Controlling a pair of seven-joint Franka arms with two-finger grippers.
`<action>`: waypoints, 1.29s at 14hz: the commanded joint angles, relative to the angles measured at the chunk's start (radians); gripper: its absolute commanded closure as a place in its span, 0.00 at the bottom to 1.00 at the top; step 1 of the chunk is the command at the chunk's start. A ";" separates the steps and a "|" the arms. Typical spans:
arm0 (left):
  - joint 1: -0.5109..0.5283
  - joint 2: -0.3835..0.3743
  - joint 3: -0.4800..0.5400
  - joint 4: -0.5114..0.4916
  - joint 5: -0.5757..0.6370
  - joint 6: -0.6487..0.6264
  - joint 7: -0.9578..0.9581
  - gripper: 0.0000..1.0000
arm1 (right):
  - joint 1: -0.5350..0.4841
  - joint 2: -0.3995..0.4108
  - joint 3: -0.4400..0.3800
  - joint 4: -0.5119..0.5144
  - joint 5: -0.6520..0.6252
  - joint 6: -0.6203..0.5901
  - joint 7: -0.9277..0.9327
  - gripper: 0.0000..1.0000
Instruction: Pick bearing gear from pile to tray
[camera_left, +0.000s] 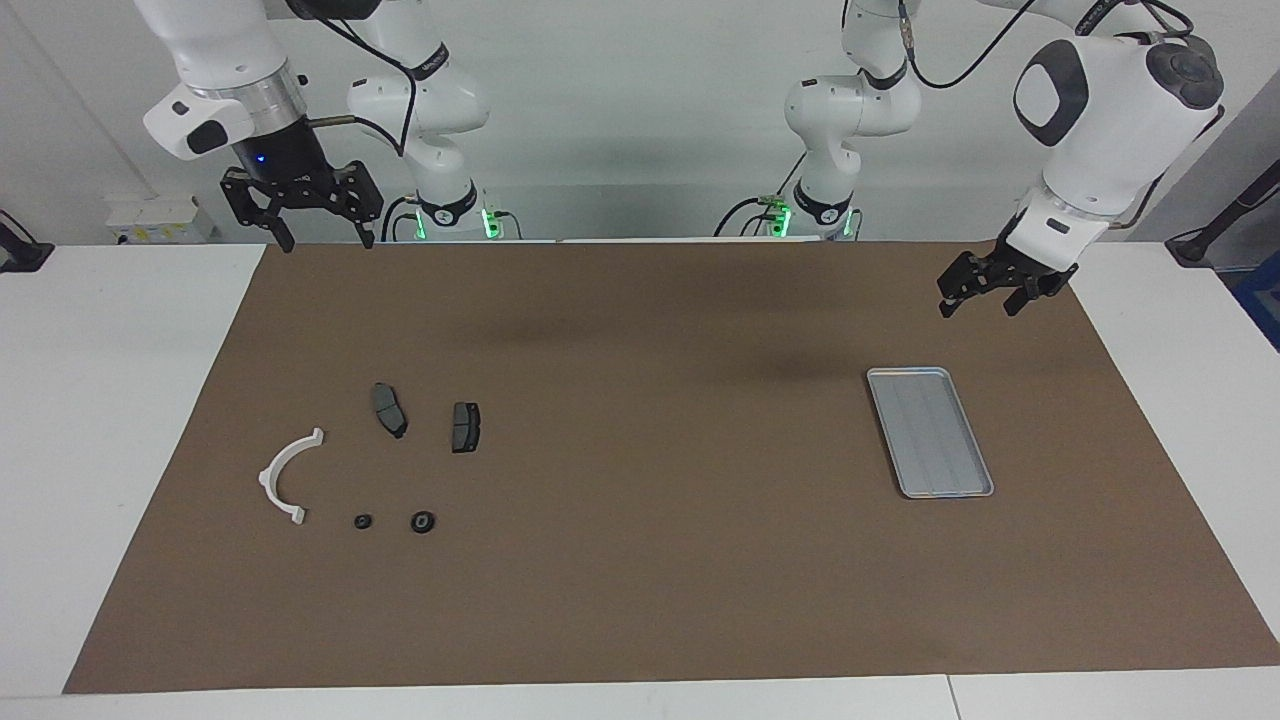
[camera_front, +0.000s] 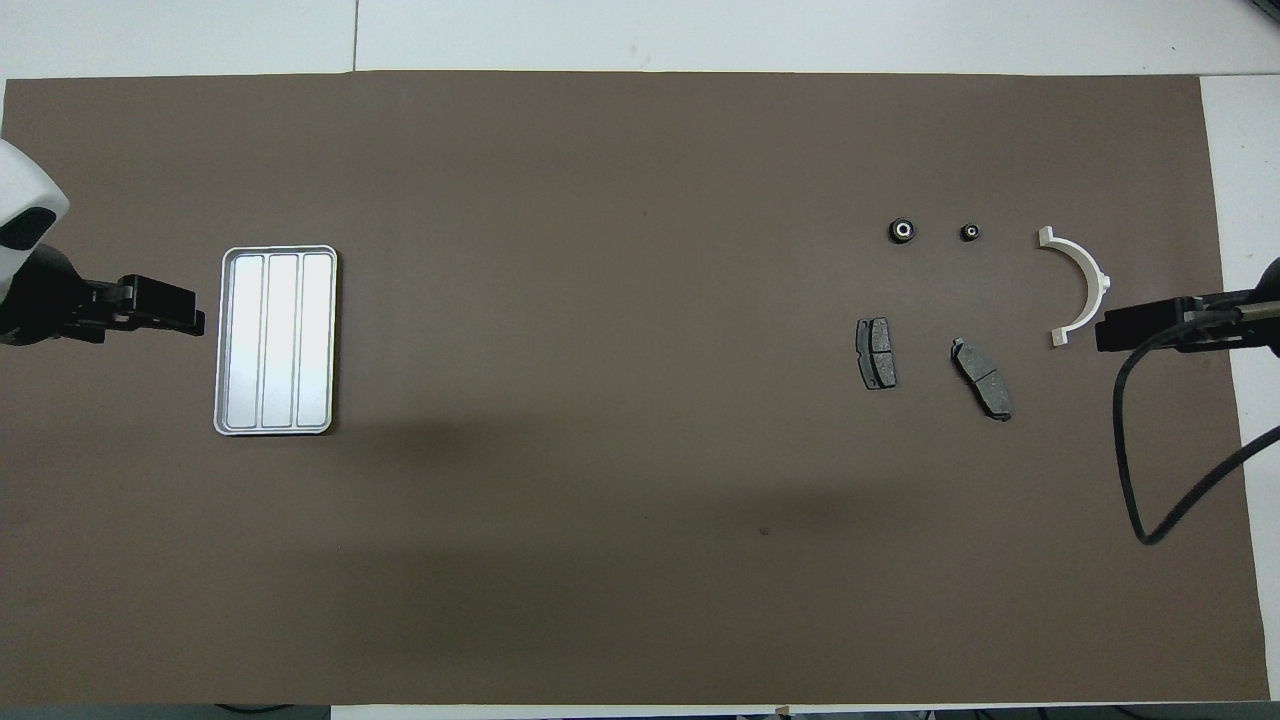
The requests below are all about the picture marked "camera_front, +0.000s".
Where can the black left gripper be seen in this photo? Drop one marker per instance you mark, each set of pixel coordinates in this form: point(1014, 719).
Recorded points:
point(50, 300)

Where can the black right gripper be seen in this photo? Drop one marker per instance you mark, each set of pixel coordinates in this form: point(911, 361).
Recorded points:
point(1272, 305)

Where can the large black bearing gear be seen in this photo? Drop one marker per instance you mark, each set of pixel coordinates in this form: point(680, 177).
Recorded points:
point(902, 231)

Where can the silver metal tray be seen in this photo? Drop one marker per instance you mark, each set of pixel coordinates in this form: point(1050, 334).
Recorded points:
point(275, 340)

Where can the long dark brake pad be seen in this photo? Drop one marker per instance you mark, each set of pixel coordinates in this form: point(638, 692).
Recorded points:
point(982, 378)

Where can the short dark brake pad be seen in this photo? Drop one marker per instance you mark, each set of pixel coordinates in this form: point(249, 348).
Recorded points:
point(877, 352)

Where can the brown table mat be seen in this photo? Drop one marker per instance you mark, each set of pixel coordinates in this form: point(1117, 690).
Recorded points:
point(620, 300)

